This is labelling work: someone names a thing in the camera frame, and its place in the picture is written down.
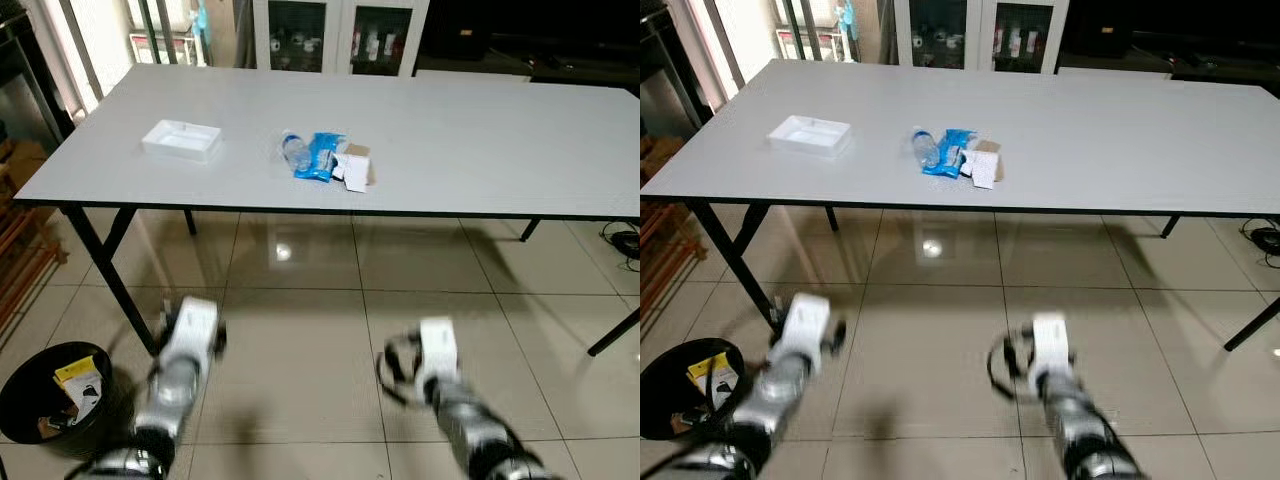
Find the black round rubbish bin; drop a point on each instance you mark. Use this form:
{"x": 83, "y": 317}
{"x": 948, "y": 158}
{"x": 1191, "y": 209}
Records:
{"x": 665, "y": 400}
{"x": 20, "y": 400}

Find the yellow and white packet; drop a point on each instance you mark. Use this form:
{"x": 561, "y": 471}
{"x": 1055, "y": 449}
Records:
{"x": 712, "y": 375}
{"x": 78, "y": 385}

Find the black desk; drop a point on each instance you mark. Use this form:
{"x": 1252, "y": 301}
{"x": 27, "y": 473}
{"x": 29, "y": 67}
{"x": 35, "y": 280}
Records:
{"x": 25, "y": 80}
{"x": 665, "y": 75}

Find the white shallow tray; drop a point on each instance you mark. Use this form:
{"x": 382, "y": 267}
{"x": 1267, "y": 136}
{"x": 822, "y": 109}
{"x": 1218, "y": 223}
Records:
{"x": 808, "y": 135}
{"x": 180, "y": 140}

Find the white folding table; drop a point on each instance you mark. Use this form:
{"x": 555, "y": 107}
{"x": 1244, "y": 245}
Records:
{"x": 1100, "y": 130}
{"x": 450, "y": 130}

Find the shelf with red white boxes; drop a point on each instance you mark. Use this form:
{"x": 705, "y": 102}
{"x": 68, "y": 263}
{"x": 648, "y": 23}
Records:
{"x": 165, "y": 45}
{"x": 810, "y": 42}

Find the white paper card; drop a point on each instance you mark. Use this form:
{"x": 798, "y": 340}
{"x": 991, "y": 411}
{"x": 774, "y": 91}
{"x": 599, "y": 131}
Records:
{"x": 356, "y": 173}
{"x": 984, "y": 171}

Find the small brown cardboard box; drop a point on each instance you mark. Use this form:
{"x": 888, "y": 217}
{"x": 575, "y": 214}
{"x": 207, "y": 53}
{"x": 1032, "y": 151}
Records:
{"x": 359, "y": 150}
{"x": 989, "y": 147}

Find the clear plastic water bottle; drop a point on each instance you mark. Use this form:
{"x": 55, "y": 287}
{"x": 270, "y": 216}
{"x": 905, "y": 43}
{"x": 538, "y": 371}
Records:
{"x": 296, "y": 152}
{"x": 926, "y": 150}

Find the blue plastic packet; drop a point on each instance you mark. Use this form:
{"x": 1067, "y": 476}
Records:
{"x": 322, "y": 157}
{"x": 950, "y": 152}

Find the white glass door cabinet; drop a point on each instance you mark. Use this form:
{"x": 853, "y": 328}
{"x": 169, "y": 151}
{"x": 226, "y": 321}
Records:
{"x": 980, "y": 30}
{"x": 340, "y": 30}

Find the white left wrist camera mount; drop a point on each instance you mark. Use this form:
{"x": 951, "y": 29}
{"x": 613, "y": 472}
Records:
{"x": 808, "y": 320}
{"x": 192, "y": 325}

